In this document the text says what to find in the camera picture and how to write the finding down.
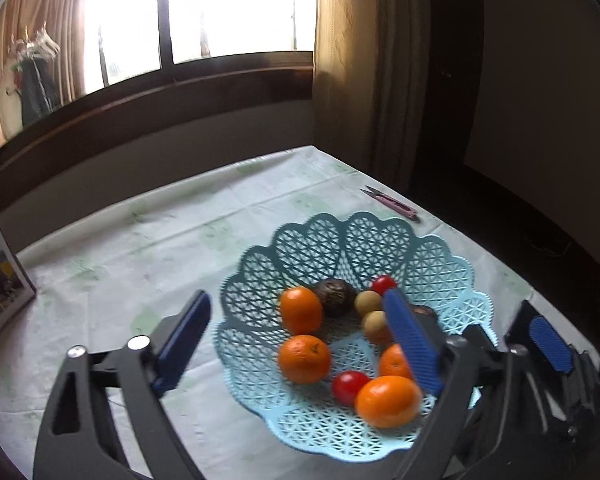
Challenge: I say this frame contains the large orange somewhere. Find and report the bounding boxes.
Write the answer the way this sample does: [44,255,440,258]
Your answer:
[355,375,423,429]

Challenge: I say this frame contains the pink thread snips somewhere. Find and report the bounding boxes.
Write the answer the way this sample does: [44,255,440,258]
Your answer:
[360,186,421,223]

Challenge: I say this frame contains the light blue lattice basket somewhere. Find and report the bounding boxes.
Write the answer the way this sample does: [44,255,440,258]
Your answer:
[212,211,496,461]

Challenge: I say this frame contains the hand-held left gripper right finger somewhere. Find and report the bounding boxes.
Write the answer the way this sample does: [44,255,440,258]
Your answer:
[382,287,551,480]

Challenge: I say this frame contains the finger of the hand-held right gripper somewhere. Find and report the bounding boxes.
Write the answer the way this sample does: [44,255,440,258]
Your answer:
[505,300,581,376]

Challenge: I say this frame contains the dark purple passion fruit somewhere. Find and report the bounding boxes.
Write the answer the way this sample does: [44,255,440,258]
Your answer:
[312,279,358,318]

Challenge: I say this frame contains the hanging clothes outside window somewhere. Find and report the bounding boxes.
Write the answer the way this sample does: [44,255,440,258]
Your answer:
[0,25,63,128]

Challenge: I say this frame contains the photo collage board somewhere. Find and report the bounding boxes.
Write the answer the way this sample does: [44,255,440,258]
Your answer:
[0,212,37,356]

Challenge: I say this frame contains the small red cherry tomato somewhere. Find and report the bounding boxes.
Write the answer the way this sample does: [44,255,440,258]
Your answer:
[369,275,398,297]

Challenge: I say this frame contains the small tan round fruit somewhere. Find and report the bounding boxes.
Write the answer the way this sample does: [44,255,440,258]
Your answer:
[355,290,384,316]

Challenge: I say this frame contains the dark wooden window frame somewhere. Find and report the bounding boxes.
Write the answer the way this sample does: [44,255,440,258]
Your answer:
[0,0,316,186]

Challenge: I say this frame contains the beige curtain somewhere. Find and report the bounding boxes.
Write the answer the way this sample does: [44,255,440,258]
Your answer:
[312,0,431,196]
[0,0,101,106]

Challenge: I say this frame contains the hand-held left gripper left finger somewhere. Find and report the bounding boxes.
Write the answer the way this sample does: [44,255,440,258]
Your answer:
[32,289,212,480]

